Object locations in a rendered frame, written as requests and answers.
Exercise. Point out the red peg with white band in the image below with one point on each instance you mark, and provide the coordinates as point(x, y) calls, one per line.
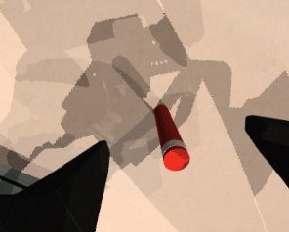
point(173, 149)

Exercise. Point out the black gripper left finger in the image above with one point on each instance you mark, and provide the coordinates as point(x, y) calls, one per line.
point(67, 200)

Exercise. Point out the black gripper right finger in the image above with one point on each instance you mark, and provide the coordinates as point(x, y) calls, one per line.
point(271, 136)

